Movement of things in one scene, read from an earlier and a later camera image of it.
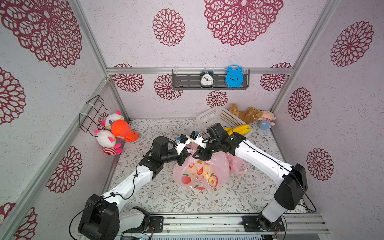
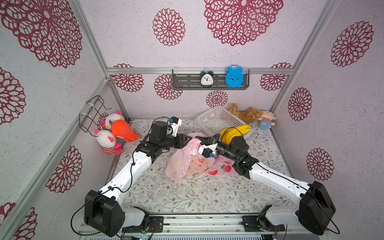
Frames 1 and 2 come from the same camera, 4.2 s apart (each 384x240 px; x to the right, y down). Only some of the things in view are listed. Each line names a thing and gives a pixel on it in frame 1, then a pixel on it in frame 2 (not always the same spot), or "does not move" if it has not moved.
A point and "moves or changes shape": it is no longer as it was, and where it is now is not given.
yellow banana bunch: (240, 129) does not move
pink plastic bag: (200, 174) moves or changes shape
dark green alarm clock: (207, 79) does not move
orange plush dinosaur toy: (122, 128) does not move
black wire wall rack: (95, 107) does not move
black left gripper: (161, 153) to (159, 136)
